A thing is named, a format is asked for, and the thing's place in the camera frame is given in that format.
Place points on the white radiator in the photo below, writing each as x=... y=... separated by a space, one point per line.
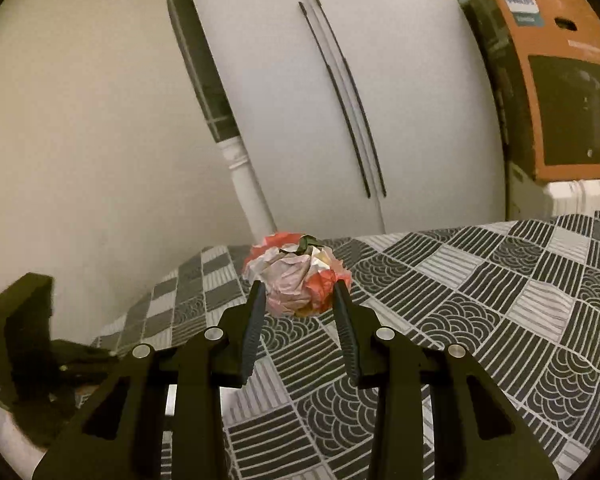
x=575 y=197

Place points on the white wardrobe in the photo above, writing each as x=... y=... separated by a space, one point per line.
x=280 y=85

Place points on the grey storage box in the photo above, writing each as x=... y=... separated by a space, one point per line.
x=525 y=195

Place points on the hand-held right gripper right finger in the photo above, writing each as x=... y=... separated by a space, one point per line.
x=347 y=330

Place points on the red white wrapper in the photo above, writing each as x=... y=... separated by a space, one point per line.
x=295 y=275

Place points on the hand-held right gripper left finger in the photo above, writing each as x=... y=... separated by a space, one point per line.
x=254 y=330

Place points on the grey patterned bedspread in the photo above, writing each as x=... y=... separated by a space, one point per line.
x=480 y=310

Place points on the white pipe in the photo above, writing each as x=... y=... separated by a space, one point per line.
x=245 y=190

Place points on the orange cardboard box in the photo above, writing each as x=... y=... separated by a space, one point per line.
x=530 y=85

